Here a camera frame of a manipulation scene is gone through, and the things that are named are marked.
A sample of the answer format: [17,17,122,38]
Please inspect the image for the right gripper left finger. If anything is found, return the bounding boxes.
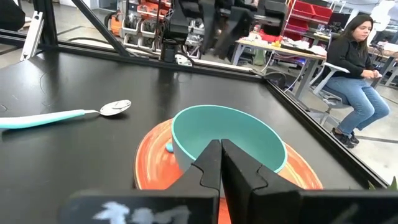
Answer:
[58,139,222,224]

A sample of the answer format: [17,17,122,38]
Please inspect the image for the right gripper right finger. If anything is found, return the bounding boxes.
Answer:
[221,139,398,224]

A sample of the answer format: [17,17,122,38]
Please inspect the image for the orange round plate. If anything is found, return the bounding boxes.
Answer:
[133,118,324,224]

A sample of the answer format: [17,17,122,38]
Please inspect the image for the teal bowl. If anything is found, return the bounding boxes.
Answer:
[170,105,289,174]

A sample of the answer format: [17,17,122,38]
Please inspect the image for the spoon with teal handle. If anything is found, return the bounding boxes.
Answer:
[0,99,132,130]

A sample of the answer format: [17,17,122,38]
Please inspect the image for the grey office chair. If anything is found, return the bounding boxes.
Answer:
[309,62,352,125]

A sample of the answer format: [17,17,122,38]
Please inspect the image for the wooden workbench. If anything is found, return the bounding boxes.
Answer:
[231,39,327,100]

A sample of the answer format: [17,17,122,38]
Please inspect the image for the person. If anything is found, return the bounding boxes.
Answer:
[326,14,391,149]

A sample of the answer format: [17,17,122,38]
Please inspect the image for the red storage bins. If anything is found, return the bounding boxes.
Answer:
[287,0,333,22]

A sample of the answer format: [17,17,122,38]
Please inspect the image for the white bulbous column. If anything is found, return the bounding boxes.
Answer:
[369,0,398,34]

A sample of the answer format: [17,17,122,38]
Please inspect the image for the silver metal bracket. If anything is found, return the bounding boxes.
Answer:
[20,11,44,62]

